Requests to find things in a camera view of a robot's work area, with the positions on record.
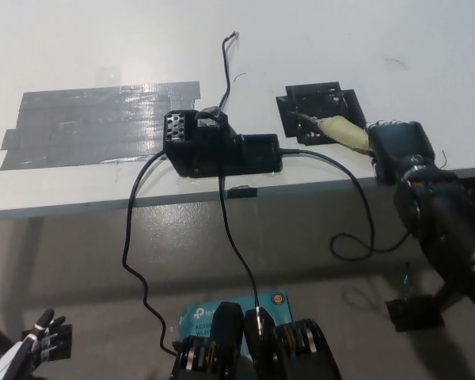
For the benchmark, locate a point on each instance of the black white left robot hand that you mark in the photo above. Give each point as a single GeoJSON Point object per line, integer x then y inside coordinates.
{"type": "Point", "coordinates": [43, 332]}

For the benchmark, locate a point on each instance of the tape-wrapped soldering iron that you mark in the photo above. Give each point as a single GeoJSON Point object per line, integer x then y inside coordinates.
{"type": "Point", "coordinates": [344, 130]}

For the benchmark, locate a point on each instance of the black soldering station base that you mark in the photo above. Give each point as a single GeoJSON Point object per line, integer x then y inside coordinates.
{"type": "Point", "coordinates": [233, 158]}

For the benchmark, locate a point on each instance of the grey table leg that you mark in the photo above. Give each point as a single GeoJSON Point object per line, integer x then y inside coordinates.
{"type": "Point", "coordinates": [35, 257]}

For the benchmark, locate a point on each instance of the grey duct tape patch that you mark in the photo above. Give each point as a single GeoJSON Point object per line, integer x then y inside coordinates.
{"type": "Point", "coordinates": [91, 126]}

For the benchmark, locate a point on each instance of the black square printed tray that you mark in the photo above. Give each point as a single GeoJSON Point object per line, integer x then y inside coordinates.
{"type": "Point", "coordinates": [320, 103]}

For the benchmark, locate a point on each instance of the black teal robot torso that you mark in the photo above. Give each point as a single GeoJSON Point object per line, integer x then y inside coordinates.
{"type": "Point", "coordinates": [229, 340]}

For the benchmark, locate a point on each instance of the small black tape strip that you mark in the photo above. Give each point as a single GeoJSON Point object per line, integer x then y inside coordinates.
{"type": "Point", "coordinates": [243, 193]}

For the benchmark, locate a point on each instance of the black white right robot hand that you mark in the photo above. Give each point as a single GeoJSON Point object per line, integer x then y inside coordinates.
{"type": "Point", "coordinates": [403, 146]}

